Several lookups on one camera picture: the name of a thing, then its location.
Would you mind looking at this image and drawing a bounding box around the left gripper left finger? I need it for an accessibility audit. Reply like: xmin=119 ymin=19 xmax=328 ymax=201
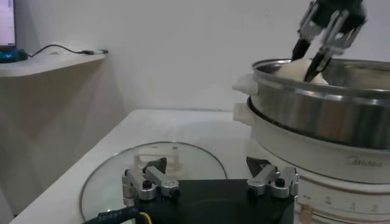
xmin=121 ymin=156 xmax=180 ymax=201

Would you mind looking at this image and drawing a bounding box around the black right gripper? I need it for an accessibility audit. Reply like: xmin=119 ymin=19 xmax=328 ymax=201
xmin=291 ymin=0 xmax=366 ymax=83

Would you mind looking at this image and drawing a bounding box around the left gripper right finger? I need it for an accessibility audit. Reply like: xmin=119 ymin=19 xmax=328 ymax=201
xmin=246 ymin=156 xmax=300 ymax=198

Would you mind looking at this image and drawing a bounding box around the white steamed baozi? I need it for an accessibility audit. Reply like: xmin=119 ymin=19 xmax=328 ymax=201
xmin=275 ymin=57 xmax=329 ymax=86

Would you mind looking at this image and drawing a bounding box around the round glass pot lid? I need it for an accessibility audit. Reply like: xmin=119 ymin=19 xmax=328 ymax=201
xmin=79 ymin=140 xmax=228 ymax=222

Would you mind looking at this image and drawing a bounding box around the stainless steel steamer basket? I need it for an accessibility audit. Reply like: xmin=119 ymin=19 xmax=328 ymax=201
xmin=232 ymin=58 xmax=390 ymax=150

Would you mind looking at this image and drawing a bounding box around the white electric cooker base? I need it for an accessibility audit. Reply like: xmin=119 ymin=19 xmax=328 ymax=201
xmin=233 ymin=97 xmax=390 ymax=224

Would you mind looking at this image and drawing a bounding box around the white side table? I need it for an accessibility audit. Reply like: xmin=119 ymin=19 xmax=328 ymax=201
xmin=0 ymin=48 xmax=107 ymax=79

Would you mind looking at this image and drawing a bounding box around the blue computer mouse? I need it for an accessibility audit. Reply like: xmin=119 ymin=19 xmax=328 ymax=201
xmin=0 ymin=48 xmax=29 ymax=64

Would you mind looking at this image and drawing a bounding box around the computer monitor screen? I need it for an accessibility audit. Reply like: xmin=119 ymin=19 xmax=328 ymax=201
xmin=0 ymin=0 xmax=16 ymax=51

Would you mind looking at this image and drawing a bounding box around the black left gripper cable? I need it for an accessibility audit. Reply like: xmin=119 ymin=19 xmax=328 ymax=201
xmin=82 ymin=206 xmax=153 ymax=224

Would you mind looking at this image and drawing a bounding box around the black cable with plug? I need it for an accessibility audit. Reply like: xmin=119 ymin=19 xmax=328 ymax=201
xmin=29 ymin=44 xmax=109 ymax=58

